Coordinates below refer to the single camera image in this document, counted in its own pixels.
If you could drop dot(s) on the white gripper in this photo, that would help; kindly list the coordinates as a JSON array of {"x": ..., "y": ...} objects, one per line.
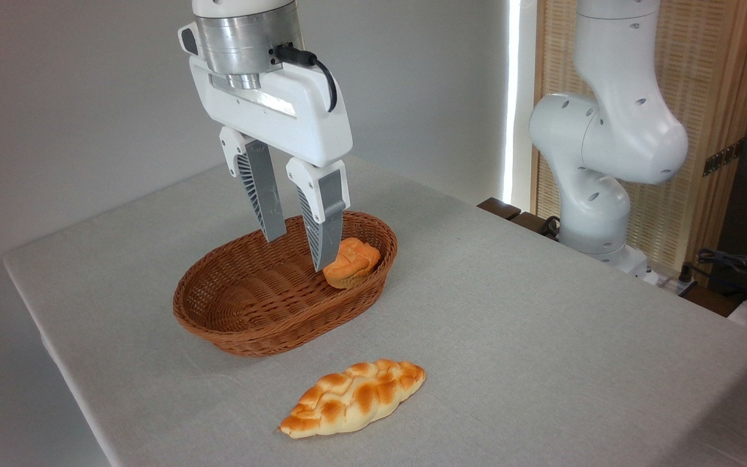
[{"x": 308, "y": 123}]

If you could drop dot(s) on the round orange bread bun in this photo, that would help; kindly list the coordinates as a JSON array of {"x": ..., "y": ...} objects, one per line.
[{"x": 353, "y": 263}]

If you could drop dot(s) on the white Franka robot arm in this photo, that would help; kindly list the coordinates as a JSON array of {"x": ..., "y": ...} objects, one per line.
[{"x": 613, "y": 130}]

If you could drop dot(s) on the long braided bread loaf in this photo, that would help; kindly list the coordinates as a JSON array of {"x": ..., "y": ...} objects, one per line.
[{"x": 354, "y": 399}]

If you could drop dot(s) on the brown oval wicker basket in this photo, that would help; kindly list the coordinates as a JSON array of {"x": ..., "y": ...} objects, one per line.
[{"x": 250, "y": 305}]

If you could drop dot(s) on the dark wooden block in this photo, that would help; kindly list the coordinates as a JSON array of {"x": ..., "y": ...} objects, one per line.
[
  {"x": 532, "y": 224},
  {"x": 498, "y": 207}
]

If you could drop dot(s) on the grey tablecloth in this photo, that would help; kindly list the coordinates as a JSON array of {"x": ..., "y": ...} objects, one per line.
[{"x": 509, "y": 337}]

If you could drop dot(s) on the white power strip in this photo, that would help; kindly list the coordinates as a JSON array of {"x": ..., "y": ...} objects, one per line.
[{"x": 672, "y": 282}]

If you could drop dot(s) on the dark metal screen hinge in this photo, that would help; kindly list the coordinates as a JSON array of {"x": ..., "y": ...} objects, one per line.
[{"x": 722, "y": 157}]

